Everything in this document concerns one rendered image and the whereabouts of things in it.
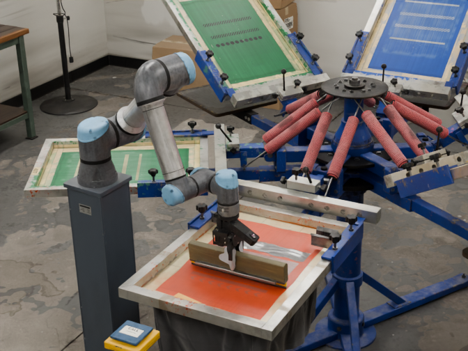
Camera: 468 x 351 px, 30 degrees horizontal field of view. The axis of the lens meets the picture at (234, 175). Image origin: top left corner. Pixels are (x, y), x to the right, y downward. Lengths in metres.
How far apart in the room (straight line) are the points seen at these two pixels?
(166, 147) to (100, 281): 0.74
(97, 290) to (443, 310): 2.04
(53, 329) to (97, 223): 1.46
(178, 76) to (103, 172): 0.52
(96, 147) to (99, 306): 0.66
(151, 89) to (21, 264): 2.58
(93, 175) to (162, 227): 2.32
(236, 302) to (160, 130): 0.63
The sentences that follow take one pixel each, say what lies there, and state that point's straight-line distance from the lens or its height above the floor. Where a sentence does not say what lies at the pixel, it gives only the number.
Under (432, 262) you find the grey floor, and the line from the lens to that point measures 5.19.
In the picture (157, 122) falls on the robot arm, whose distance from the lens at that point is 2.90.
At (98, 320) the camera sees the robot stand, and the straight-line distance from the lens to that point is 3.55.
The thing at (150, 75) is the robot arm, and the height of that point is 1.68.
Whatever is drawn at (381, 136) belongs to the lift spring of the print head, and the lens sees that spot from 3.73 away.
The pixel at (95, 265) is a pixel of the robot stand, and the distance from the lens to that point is 3.41.
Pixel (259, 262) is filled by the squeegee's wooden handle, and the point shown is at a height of 1.04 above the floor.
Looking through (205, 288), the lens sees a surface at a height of 0.95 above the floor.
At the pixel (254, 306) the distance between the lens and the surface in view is 2.96.
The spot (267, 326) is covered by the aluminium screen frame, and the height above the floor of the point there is 0.99.
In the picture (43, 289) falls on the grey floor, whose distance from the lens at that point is 5.01.
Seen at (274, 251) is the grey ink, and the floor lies 0.96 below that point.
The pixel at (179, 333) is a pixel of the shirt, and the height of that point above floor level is 0.79.
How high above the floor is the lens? 2.56
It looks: 24 degrees down
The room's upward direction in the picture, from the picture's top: 1 degrees counter-clockwise
